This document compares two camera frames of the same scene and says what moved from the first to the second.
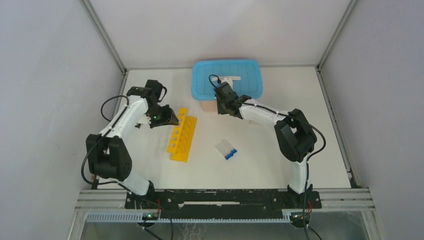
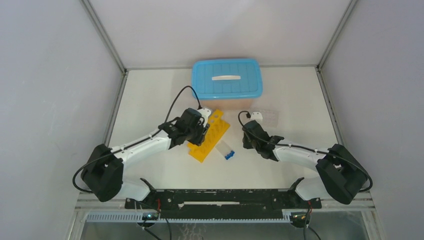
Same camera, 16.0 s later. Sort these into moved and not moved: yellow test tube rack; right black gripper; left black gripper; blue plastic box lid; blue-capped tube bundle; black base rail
Moved: yellow test tube rack; right black gripper; left black gripper
Not moved: blue-capped tube bundle; blue plastic box lid; black base rail
